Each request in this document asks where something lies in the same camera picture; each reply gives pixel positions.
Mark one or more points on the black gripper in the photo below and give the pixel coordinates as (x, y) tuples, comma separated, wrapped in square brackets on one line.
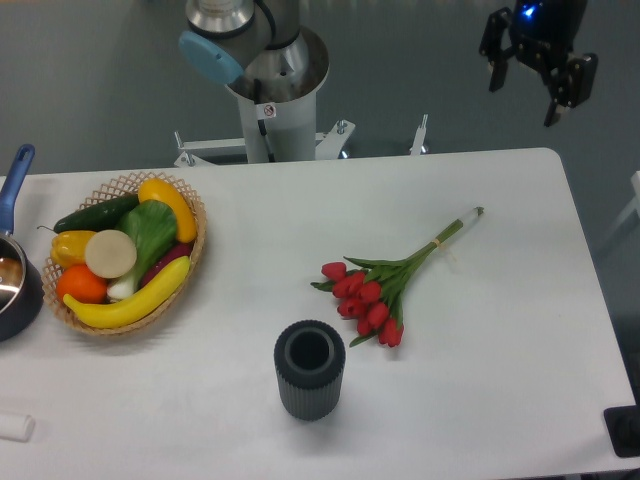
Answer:
[(542, 33)]

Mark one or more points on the red tulip bouquet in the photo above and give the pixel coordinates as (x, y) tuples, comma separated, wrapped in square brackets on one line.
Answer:
[(371, 292)]

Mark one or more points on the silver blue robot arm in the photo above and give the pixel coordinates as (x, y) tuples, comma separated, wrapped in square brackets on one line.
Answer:
[(262, 53)]

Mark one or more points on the white furniture part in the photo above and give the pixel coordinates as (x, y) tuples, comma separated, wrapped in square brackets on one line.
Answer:
[(624, 223)]

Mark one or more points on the dark grey ribbed vase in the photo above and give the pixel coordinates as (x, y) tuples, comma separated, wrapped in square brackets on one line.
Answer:
[(309, 358)]

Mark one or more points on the black device at table corner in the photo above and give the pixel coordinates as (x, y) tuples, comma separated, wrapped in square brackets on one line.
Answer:
[(623, 428)]

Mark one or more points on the purple eggplant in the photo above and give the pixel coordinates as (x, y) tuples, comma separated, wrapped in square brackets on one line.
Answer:
[(176, 251)]

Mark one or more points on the yellow squash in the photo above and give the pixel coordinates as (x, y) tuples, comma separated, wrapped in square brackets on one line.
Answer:
[(164, 192)]

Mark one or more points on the green bok choy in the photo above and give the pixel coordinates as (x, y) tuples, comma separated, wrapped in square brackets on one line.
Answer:
[(152, 226)]

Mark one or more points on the woven wicker basket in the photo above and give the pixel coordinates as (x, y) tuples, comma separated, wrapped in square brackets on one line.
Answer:
[(117, 187)]

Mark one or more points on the green cucumber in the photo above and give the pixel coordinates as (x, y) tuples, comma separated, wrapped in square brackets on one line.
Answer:
[(97, 217)]

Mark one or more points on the beige round onion slice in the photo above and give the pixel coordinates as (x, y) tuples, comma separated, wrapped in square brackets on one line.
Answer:
[(110, 254)]

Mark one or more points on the yellow banana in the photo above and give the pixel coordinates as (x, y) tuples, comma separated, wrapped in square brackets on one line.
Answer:
[(136, 307)]

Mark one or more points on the yellow bell pepper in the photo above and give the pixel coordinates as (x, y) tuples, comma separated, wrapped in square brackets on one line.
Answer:
[(68, 248)]

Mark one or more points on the orange fruit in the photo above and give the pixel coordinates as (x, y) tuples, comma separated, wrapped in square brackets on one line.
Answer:
[(82, 284)]

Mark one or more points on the white cylinder object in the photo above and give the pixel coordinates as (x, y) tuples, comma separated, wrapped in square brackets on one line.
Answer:
[(16, 427)]

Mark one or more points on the white metal base frame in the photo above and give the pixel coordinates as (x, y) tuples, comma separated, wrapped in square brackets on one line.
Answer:
[(328, 145)]

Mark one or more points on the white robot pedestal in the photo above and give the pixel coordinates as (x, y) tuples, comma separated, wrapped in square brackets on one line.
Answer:
[(278, 117)]

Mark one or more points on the blue handled saucepan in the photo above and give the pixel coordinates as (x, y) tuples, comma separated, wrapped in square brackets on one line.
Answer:
[(21, 285)]

